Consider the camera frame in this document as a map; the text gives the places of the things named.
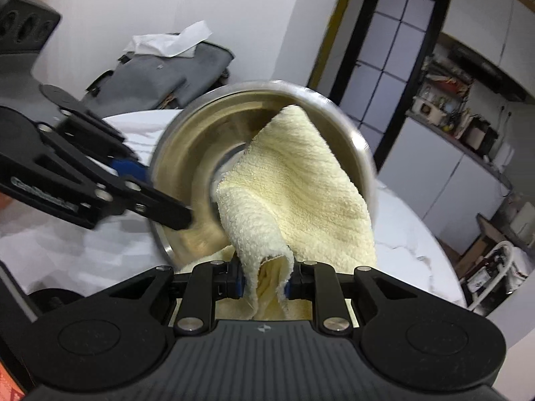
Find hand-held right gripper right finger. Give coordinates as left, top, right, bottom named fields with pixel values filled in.
left=284, top=260, right=423, bottom=336

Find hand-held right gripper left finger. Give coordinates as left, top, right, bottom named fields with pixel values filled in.
left=109, top=259, right=246, bottom=336

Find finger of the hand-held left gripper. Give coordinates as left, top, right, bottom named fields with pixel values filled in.
left=37, top=122, right=194, bottom=231
left=39, top=85, right=148, bottom=187

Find stainless steel bowl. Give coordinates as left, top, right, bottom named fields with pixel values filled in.
left=148, top=79, right=379, bottom=270

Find yellow terry cloth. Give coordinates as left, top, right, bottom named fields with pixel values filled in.
left=176, top=104, right=377, bottom=322

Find grey fabric bag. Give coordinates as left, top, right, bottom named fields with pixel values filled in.
left=79, top=37, right=235, bottom=113

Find white tissue paper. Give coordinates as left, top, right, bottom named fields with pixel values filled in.
left=123, top=20, right=214, bottom=58

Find white base cabinet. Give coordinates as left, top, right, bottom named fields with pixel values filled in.
left=378, top=111, right=514, bottom=255

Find dark glass bottle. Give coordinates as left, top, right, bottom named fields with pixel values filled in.
left=466, top=259, right=502, bottom=297

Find orange printed object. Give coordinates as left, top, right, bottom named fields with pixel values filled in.
left=0, top=363, right=26, bottom=401

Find black coffee machine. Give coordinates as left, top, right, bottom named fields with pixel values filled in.
left=464, top=117, right=500, bottom=155

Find white electric kettle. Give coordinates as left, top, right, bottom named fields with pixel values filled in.
left=495, top=140, right=516, bottom=172

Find black kitchen shelf rack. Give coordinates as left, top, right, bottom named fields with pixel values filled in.
left=420, top=56, right=474, bottom=134

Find black framed glass door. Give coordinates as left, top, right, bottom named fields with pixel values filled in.
left=322, top=0, right=450, bottom=172

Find black range hood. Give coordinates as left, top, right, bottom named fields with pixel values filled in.
left=449, top=46, right=528, bottom=103

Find white metal stool frame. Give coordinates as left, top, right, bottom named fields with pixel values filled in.
left=470, top=240, right=516, bottom=313

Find white wall cabinets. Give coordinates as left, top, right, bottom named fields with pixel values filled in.
left=443, top=0, right=535, bottom=93

